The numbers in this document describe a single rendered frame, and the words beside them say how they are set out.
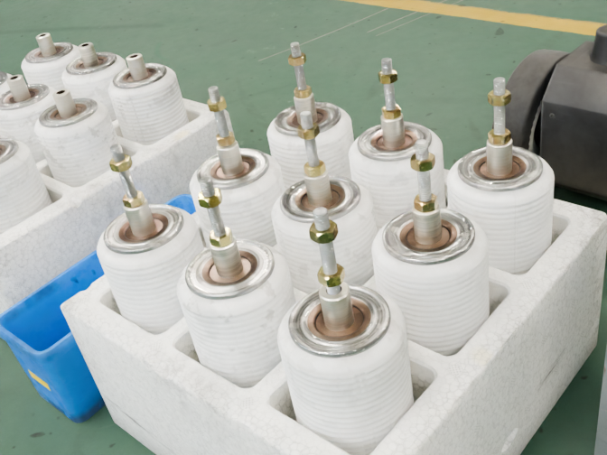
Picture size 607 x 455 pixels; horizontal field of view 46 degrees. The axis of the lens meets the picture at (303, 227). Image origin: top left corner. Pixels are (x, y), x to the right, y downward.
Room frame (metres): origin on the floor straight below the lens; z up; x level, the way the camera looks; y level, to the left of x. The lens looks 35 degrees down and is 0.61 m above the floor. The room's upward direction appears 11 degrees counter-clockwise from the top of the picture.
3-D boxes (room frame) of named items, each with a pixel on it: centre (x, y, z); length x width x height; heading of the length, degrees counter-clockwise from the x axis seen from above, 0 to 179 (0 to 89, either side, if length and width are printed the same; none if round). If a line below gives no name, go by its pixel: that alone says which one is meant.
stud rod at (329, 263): (0.39, -0.01, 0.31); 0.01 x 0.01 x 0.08
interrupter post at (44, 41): (1.13, 0.34, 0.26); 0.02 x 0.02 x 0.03
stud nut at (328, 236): (0.39, -0.01, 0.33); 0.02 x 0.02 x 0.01; 5
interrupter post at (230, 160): (0.65, 0.06, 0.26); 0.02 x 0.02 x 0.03
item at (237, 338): (0.48, 0.07, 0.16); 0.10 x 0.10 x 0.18
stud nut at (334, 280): (0.39, -0.01, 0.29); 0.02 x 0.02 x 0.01; 5
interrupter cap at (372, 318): (0.39, -0.01, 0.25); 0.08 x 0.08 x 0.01
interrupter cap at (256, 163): (0.65, 0.06, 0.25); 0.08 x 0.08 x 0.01
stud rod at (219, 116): (0.65, 0.06, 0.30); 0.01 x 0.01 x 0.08
